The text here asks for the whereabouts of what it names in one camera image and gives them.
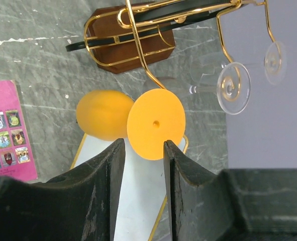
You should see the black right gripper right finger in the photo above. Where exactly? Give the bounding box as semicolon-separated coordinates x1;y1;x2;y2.
163;141;297;240

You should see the clear wine glass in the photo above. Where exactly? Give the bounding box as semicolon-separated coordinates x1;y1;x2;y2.
243;40;287;86
143;54;252;115

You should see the pink sticker card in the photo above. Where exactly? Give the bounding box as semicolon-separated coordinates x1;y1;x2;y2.
0;80;38;182

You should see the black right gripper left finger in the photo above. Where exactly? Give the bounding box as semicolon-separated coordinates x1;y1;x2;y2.
0;139;126;240

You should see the gold framed mirror tray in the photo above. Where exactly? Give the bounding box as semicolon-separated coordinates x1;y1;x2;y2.
70;133;189;241

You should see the orange plastic goblet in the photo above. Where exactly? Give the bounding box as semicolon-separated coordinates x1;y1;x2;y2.
76;88;186;161

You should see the gold wire wine glass rack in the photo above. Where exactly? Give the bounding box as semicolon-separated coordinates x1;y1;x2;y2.
66;1;276;89

